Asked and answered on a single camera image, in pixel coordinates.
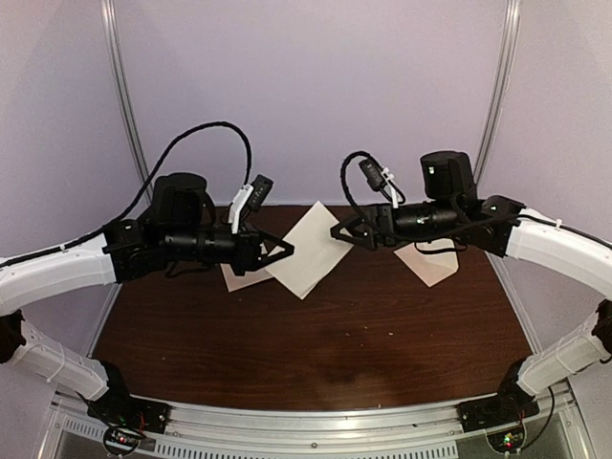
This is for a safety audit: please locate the black braided cable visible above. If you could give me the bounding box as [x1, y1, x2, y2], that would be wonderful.
[339, 151, 383, 221]
[61, 121, 254, 250]

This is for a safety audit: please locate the right aluminium frame post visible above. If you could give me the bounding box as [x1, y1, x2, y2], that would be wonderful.
[474, 0, 522, 184]

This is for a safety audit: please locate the left aluminium frame post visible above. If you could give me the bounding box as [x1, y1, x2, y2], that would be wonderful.
[100, 0, 149, 185]

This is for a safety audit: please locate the aluminium frame post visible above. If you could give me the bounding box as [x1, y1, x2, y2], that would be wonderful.
[474, 0, 522, 184]
[100, 0, 149, 185]

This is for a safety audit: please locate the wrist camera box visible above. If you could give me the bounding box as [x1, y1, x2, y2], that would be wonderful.
[228, 174, 273, 234]
[359, 158, 400, 208]

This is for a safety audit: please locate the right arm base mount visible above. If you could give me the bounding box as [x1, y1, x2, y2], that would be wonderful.
[457, 395, 540, 455]

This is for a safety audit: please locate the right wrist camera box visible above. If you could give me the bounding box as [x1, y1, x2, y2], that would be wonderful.
[359, 158, 400, 208]

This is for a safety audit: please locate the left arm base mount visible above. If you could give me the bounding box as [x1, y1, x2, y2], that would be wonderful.
[81, 397, 171, 458]

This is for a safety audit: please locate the right black braided cable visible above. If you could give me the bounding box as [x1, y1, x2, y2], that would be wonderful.
[339, 151, 383, 221]

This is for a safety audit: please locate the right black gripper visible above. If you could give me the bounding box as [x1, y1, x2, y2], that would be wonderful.
[331, 199, 461, 251]

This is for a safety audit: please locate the left black braided cable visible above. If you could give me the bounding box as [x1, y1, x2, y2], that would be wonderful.
[61, 121, 254, 250]

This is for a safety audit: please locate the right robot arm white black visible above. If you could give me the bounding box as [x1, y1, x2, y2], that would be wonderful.
[330, 150, 611, 423]

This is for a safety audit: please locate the beige envelope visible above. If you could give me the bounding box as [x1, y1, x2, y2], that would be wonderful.
[394, 239, 459, 287]

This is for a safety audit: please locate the lined letter sheet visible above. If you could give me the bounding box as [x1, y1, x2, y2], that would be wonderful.
[265, 201, 353, 300]

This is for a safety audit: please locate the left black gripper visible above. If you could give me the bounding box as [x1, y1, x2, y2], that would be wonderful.
[164, 224, 295, 278]

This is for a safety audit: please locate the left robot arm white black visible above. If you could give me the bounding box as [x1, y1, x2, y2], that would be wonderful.
[1, 173, 295, 425]

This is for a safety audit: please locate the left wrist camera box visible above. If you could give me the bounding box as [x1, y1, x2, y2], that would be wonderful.
[228, 174, 273, 234]

